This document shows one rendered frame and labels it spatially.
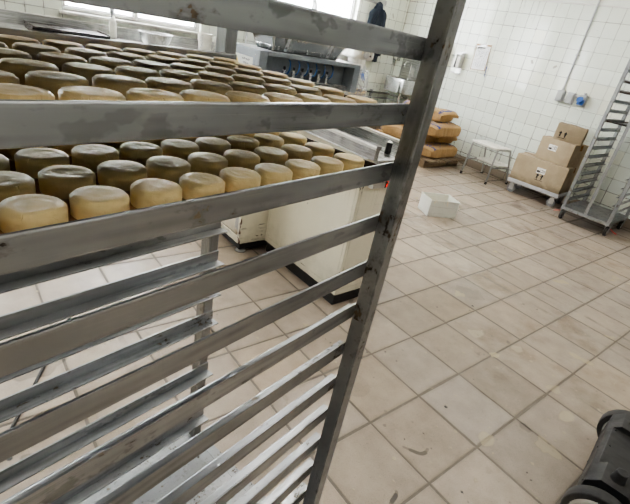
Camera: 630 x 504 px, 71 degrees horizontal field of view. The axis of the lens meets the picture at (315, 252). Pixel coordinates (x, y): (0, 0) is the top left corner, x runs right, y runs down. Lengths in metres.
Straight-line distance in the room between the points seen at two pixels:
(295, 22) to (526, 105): 6.00
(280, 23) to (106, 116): 0.19
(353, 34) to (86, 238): 0.35
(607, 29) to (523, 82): 0.98
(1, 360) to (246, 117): 0.29
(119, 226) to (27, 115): 0.11
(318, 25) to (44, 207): 0.31
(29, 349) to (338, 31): 0.42
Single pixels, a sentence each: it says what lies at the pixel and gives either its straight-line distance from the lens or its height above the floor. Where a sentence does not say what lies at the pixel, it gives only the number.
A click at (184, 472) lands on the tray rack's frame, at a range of 1.45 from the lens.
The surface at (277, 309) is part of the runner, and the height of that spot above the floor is 0.97.
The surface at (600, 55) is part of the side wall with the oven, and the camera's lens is 6.17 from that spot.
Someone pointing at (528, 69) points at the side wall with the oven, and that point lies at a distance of 6.47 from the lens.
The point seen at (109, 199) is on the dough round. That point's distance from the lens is 0.44.
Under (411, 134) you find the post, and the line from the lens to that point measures 0.70.
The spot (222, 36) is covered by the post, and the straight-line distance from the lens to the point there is 0.98.
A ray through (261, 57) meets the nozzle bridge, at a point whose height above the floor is 1.15.
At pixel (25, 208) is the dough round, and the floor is 1.15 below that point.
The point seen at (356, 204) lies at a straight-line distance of 2.15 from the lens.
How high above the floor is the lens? 1.32
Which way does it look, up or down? 26 degrees down
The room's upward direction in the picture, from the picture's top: 12 degrees clockwise
